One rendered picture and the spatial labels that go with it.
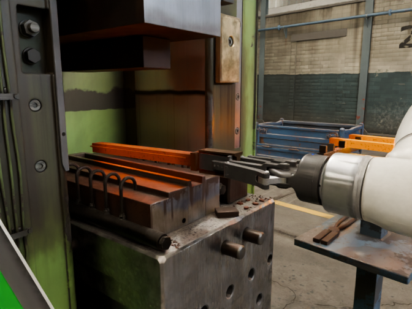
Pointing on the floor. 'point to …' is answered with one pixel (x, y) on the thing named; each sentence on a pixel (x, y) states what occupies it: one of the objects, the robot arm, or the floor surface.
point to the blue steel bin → (298, 137)
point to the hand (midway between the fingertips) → (218, 162)
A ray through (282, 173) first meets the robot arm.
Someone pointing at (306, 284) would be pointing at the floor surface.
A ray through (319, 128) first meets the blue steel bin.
